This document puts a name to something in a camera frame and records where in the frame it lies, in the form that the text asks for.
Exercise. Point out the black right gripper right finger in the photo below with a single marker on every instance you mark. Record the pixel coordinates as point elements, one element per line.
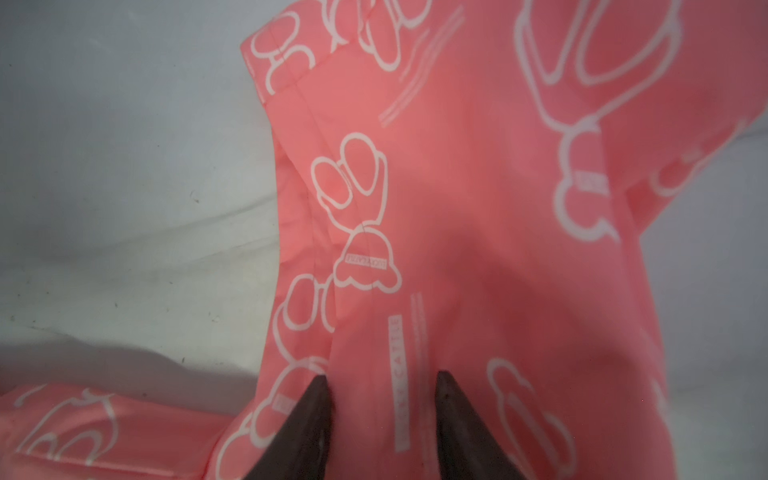
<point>466,448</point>

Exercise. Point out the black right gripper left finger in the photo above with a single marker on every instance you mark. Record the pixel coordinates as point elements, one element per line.
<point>300,448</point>

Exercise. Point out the pink printed hooded jacket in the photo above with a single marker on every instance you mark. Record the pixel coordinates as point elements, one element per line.
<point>461,186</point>

